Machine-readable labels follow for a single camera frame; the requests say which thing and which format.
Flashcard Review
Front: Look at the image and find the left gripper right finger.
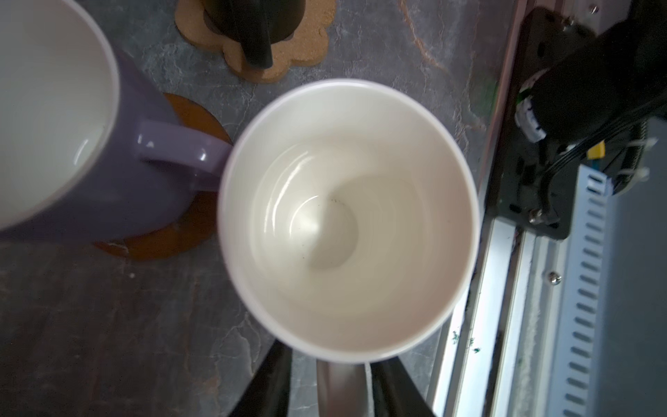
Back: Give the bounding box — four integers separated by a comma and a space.
370, 357, 434, 417

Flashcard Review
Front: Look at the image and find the black mug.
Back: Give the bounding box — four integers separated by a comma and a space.
203, 0, 306, 70

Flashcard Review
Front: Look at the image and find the white mug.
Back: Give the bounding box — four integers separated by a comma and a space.
218, 79, 480, 416
1, 1, 232, 242

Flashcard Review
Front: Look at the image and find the brown paw coaster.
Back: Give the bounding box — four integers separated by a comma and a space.
175, 1, 336, 83

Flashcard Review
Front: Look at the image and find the brown wooden round coaster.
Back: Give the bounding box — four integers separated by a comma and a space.
93, 93, 232, 262

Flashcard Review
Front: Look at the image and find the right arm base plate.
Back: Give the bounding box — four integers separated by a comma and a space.
486, 7, 594, 241

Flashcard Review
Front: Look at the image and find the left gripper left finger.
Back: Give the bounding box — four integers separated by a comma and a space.
230, 340, 293, 417

